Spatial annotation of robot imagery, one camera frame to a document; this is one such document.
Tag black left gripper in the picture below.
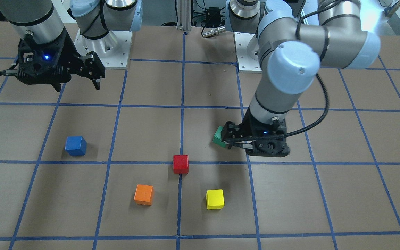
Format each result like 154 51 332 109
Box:
221 111 287 149

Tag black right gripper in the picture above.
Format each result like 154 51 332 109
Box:
17 27 106 90

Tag red wooden block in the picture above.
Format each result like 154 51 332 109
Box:
173 155 189 174

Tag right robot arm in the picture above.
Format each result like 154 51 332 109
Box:
0 0 143 92

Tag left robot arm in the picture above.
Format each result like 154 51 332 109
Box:
220 0 381 154

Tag green wooden block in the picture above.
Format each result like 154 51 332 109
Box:
212 126 228 148

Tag yellow wooden block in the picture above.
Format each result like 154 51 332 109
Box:
206 189 224 209

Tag blue wooden block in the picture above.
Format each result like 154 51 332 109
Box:
65 136 87 156

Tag orange wooden block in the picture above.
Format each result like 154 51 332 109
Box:
133 184 154 206

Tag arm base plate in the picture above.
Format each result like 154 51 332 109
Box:
74 31 134 70
234 33 261 73

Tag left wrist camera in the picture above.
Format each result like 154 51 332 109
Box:
223 138 291 158

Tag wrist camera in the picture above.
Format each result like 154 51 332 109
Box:
223 138 291 158
0 52 72 92

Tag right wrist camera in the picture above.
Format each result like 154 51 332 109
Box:
0 52 72 92

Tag aluminium frame post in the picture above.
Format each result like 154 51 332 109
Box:
175 0 193 33

